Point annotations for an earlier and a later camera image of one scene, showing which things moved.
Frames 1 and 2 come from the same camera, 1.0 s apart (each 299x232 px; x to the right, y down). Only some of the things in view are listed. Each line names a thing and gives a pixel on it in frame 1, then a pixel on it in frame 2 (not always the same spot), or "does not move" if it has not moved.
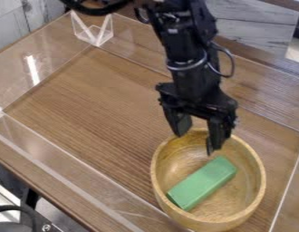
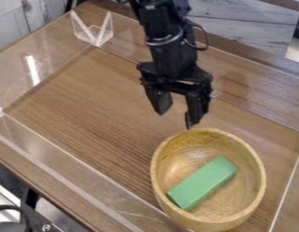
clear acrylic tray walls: [78, 120] does not move
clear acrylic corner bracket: [93, 34] does not move
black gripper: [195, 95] to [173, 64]
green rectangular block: [193, 188] does not move
